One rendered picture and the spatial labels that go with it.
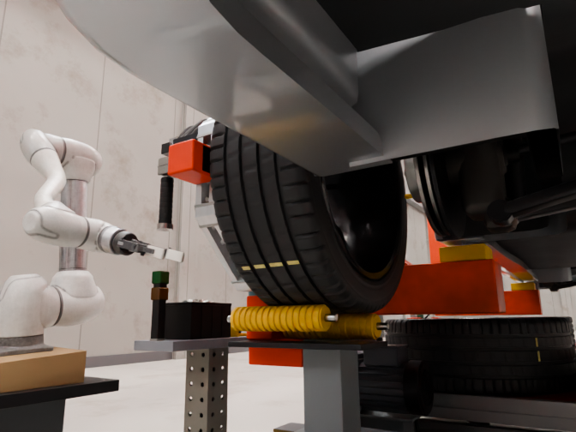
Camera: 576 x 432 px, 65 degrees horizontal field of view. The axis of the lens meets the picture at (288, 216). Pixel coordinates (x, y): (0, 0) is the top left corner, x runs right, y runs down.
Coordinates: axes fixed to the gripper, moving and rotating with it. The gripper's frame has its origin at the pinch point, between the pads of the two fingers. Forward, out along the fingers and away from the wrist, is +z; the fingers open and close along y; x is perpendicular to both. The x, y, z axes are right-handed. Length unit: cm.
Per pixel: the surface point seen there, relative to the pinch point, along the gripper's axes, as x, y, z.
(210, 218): -11.6, -22.6, 30.8
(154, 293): 12.7, 3.1, -4.0
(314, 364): 16, -2, 54
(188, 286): 60, 399, -319
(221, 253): -4.4, -15.4, 30.8
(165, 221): -9.0, -12.5, 7.9
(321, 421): 27, -2, 59
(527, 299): -17, 238, 94
